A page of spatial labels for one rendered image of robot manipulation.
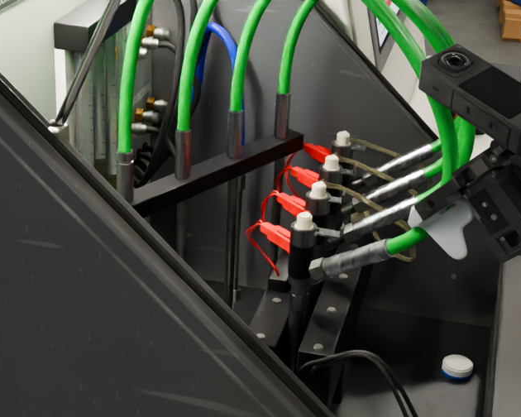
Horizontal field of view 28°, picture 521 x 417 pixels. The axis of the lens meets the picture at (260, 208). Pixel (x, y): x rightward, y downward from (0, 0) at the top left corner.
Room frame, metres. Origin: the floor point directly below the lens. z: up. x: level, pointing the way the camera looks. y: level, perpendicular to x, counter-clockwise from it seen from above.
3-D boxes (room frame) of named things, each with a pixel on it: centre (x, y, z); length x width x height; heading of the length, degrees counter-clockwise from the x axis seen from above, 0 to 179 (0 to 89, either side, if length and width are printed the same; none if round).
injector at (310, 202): (1.05, -0.07, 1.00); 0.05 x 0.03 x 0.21; 77
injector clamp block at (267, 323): (1.09, -0.07, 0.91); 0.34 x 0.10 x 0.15; 167
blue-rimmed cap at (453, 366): (1.12, -0.27, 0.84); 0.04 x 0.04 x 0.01
